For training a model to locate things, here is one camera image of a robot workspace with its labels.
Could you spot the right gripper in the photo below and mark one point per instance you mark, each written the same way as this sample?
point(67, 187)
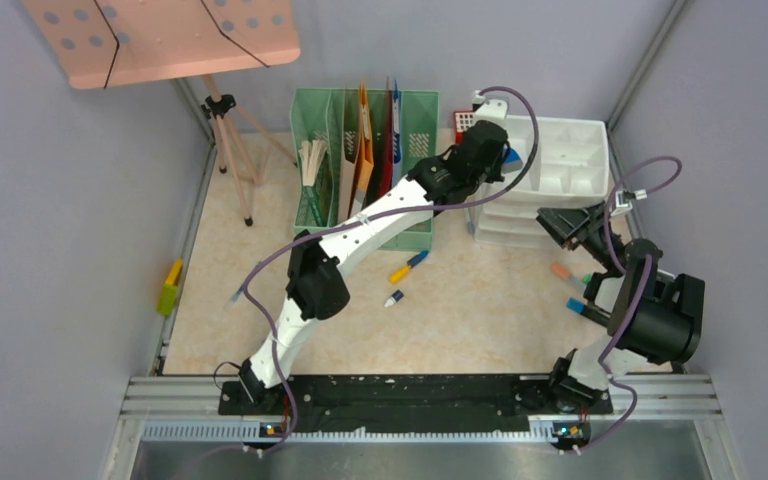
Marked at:
point(572, 225)

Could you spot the blue eraser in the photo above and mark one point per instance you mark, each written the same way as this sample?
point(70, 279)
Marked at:
point(513, 163)

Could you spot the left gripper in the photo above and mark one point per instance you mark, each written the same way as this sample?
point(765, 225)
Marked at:
point(495, 175)

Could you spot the green children's book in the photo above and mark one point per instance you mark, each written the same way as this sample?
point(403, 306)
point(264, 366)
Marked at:
point(312, 160)

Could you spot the orange capped highlighter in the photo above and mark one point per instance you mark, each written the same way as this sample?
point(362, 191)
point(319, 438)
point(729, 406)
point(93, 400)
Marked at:
point(565, 274)

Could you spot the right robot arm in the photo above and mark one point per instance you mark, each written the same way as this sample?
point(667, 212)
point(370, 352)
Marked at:
point(650, 316)

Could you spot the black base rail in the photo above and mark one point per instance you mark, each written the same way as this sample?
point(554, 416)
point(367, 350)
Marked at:
point(407, 404)

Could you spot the orange file folder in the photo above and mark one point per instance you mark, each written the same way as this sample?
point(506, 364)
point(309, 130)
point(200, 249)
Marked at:
point(364, 161)

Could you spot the pink lamp stand pole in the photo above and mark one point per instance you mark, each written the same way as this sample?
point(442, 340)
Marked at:
point(234, 158)

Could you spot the yellow green clamp tool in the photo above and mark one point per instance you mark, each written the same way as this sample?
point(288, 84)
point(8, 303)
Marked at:
point(170, 289)

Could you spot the pink perforated lamp panel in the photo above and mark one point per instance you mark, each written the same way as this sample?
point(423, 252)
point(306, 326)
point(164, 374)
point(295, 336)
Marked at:
point(101, 44)

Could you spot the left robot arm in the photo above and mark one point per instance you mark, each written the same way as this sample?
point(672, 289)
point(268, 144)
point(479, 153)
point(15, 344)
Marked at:
point(320, 262)

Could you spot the yellow dropper bottle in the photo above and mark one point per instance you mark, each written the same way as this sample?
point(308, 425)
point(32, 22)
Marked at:
point(400, 274)

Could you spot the red translucent file folder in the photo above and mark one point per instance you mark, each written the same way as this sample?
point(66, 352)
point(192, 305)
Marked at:
point(386, 160)

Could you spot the green file rack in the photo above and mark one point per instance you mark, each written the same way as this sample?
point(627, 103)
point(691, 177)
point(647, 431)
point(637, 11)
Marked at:
point(331, 115)

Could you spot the red small box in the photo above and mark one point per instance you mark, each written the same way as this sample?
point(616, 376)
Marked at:
point(462, 121)

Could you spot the teal capped marker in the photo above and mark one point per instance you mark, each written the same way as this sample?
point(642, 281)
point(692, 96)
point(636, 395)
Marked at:
point(589, 312)

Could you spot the black lamp clamp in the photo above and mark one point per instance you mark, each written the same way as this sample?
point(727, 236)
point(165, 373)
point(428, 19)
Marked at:
point(218, 108)

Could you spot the clear plastic drawer unit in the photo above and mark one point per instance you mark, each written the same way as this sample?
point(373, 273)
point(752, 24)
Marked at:
point(571, 170)

